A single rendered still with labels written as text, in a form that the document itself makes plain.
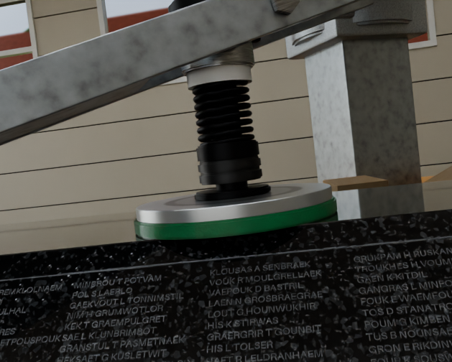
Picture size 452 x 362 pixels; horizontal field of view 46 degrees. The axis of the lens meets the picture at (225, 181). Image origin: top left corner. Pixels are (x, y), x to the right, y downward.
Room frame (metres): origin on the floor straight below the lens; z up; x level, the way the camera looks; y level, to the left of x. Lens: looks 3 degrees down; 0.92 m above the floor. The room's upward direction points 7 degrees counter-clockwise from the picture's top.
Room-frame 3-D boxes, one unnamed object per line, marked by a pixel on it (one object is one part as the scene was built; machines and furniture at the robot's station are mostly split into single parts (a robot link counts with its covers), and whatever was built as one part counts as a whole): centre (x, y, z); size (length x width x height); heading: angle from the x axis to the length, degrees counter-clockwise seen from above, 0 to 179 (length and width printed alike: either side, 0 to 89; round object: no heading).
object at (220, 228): (0.58, -0.01, 0.86); 0.22 x 0.22 x 0.04
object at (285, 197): (0.58, -0.01, 0.87); 0.21 x 0.21 x 0.01
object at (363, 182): (1.13, -0.27, 0.81); 0.20 x 0.10 x 0.05; 177
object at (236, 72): (0.58, -0.01, 1.01); 0.07 x 0.07 x 0.04
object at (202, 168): (0.58, -0.01, 0.91); 0.07 x 0.07 x 0.01
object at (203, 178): (0.58, -0.01, 0.89); 0.07 x 0.07 x 0.01
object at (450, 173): (1.17, -0.51, 0.80); 0.20 x 0.10 x 0.05; 127
